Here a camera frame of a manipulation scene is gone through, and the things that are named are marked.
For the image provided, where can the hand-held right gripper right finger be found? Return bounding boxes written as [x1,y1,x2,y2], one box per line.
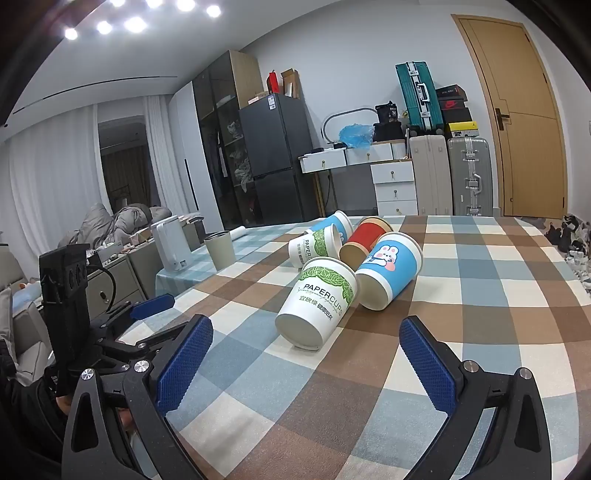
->
[399,316,552,480]

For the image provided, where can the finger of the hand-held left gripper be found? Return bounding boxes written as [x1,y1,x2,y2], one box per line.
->
[115,323,191,358]
[95,294,175,334]

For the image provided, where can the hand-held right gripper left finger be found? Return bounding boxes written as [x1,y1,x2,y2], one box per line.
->
[62,315,214,480]

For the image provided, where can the large white green-leaf paper cup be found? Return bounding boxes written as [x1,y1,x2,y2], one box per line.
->
[276,257,358,352]

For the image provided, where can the person's left forearm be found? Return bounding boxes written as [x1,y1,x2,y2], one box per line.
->
[0,342,70,480]

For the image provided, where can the blue rabbit-print paper cup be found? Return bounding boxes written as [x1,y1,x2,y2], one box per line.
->
[355,232,424,312]

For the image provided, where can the red paper cup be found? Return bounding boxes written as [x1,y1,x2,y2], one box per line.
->
[339,217,394,268]

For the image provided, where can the blue white paper cup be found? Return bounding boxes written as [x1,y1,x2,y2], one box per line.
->
[308,210,354,245]

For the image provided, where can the small white green-leaf paper cup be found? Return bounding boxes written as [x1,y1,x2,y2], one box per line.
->
[288,224,343,269]

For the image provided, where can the beige low cabinet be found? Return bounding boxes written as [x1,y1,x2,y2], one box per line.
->
[85,240,161,319]

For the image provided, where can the beige sofa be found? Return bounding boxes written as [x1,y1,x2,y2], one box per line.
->
[0,249,56,370]

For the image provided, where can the white electric kettle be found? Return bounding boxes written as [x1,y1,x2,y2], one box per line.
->
[151,217,194,273]

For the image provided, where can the brown blue checked tablecloth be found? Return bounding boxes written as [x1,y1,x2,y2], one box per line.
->
[115,215,591,480]

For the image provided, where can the grey-green tumbler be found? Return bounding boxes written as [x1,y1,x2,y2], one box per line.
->
[204,231,240,268]

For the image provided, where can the grey duvet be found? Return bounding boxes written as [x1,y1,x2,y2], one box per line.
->
[58,202,174,250]

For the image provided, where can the light blue checked tablecloth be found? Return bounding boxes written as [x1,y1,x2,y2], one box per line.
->
[154,222,319,296]

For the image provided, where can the white curtains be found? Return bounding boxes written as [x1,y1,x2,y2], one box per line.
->
[0,95,195,261]

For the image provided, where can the white wardrobe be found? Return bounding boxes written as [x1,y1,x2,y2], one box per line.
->
[168,80,200,214]

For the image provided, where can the white drawer chest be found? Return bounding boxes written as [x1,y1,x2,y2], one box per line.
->
[370,161,419,217]

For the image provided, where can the dark glass display cabinet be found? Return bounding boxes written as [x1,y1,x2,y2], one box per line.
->
[191,50,264,232]

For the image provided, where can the pile of shoes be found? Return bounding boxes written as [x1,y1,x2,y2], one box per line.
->
[545,213,591,289]

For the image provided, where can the beige suitcase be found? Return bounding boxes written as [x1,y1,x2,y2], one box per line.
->
[409,135,452,216]

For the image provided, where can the silver suitcase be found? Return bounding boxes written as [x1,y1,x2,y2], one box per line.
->
[447,136,494,217]

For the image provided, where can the dark grey refrigerator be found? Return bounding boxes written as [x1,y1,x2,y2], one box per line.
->
[239,92,319,227]

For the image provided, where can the white desk with drawers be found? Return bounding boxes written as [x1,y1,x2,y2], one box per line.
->
[298,140,411,217]

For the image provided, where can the blue plastic bag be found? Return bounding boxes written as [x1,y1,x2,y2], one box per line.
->
[339,123,375,149]

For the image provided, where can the black bag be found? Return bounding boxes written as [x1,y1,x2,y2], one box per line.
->
[373,100,407,141]

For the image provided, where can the open cardboard box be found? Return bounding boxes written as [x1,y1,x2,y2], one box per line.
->
[281,68,302,99]

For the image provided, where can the wooden door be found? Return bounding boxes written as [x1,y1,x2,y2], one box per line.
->
[451,14,568,220]

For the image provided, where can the teal suitcase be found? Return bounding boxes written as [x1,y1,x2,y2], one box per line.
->
[396,61,445,136]

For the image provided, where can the ceiling light cluster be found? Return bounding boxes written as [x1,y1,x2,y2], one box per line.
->
[64,0,222,41]

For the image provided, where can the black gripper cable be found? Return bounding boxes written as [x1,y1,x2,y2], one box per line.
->
[87,264,117,320]

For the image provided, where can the oval ring mirror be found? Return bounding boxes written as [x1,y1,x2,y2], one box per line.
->
[322,108,377,146]

